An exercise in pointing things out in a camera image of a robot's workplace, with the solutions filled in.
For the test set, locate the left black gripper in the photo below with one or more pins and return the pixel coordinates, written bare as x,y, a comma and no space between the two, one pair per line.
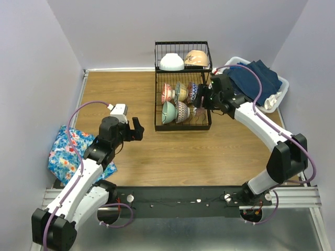
135,134

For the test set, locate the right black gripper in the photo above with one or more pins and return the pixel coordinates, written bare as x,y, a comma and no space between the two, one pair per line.
203,90

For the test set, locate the blue zigzag red bowl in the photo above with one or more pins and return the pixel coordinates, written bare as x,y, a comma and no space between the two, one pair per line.
192,92

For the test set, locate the yellow dotted teal bowl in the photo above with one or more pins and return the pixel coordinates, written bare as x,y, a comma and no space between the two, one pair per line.
181,92

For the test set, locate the mint green bowl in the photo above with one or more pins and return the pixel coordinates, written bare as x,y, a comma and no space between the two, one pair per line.
169,112

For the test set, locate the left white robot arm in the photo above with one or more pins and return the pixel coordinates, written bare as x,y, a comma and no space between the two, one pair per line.
56,226

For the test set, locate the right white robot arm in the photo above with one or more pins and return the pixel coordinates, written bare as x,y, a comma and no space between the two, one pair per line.
288,152

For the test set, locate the red white patterned bowl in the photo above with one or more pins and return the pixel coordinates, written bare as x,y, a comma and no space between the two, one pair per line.
168,93

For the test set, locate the beige floral bowl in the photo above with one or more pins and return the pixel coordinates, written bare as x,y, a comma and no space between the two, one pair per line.
197,58

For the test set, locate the white ribbed bowl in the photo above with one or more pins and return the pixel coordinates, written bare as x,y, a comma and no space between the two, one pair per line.
171,62

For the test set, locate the dark blue folded cloth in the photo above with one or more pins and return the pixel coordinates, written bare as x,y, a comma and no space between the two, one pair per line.
255,80

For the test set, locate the white plastic basket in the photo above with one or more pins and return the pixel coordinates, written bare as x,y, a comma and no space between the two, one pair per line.
284,87

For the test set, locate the white crumpled cloth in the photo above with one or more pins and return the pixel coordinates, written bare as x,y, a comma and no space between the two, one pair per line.
271,101

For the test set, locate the blue floral cloth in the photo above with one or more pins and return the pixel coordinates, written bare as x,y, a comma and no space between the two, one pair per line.
63,161

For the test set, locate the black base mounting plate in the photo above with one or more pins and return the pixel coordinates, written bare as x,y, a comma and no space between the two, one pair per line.
180,202

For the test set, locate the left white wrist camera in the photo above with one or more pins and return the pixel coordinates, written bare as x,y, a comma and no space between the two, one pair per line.
119,111

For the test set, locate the black wire dish rack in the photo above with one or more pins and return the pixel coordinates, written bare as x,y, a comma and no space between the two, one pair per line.
190,73

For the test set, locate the aluminium frame rail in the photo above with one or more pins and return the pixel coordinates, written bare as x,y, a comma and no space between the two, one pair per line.
290,194

